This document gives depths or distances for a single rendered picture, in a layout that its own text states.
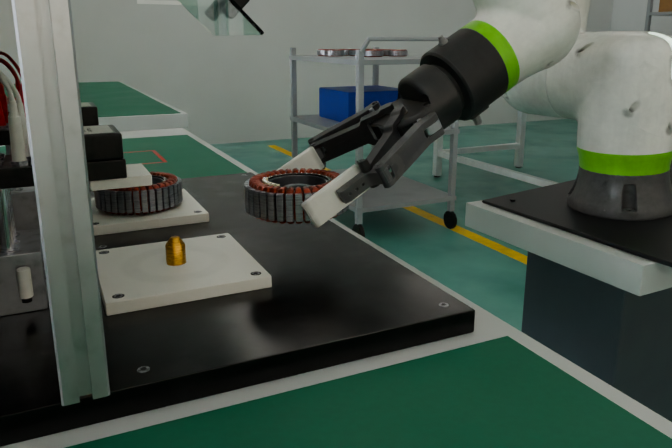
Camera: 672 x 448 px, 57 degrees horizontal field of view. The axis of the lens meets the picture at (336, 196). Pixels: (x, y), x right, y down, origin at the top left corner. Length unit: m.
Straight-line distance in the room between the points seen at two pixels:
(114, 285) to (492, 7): 0.50
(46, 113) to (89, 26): 5.54
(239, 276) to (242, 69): 5.63
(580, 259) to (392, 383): 0.43
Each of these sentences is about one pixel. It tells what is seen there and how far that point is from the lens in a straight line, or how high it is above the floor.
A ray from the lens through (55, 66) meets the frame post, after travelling 0.40.
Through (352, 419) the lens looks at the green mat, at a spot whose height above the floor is 0.75.
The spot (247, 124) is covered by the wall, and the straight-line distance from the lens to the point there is 6.25.
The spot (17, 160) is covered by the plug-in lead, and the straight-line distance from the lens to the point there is 0.58.
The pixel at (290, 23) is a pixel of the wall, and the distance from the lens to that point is 6.36.
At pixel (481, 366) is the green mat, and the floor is 0.75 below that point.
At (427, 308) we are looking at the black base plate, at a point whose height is 0.77.
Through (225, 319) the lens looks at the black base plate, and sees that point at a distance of 0.54.
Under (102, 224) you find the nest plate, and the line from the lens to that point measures 0.80.
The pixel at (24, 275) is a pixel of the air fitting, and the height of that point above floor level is 0.81.
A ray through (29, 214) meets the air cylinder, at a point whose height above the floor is 0.80.
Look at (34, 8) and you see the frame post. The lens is 0.40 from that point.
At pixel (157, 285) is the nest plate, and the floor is 0.78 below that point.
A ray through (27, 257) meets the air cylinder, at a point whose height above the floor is 0.82.
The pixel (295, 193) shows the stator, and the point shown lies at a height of 0.85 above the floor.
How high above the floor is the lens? 1.00
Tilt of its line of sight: 14 degrees down
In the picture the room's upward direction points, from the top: straight up
